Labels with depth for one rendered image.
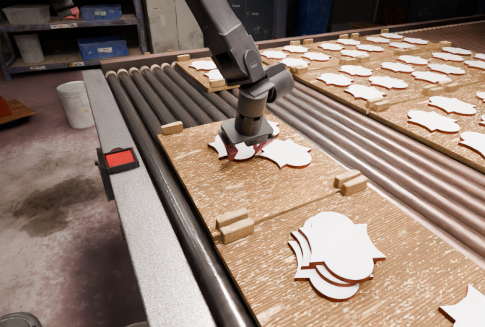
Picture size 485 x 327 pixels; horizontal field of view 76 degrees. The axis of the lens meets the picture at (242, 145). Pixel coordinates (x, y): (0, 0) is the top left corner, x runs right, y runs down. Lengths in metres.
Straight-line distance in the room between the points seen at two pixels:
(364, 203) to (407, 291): 0.19
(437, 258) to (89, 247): 1.70
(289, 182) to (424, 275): 0.29
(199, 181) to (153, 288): 0.24
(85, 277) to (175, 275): 1.31
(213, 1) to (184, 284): 0.46
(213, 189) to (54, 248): 1.49
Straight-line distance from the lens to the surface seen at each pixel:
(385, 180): 0.78
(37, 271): 1.98
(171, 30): 5.10
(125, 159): 0.81
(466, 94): 1.37
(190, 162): 0.74
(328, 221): 0.56
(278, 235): 0.57
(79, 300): 1.77
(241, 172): 0.70
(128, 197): 0.71
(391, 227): 0.63
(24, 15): 5.04
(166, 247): 0.59
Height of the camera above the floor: 1.35
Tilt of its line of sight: 31 degrees down
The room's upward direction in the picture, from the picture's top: straight up
